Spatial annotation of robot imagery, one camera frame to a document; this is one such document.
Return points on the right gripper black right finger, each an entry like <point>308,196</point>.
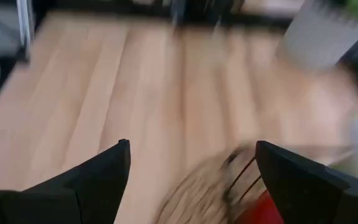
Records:
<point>322,202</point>

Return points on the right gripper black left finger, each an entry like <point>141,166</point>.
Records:
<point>73,202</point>

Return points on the red apple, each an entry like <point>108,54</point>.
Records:
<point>256,214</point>

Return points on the round woven placemat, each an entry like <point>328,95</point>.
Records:
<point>197,196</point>

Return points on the potted plant in patterned pot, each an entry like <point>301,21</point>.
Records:
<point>319,40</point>

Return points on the silver light bar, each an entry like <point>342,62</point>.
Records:
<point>23,25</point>

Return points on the black aluminium table frame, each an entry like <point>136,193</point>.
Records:
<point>197,9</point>

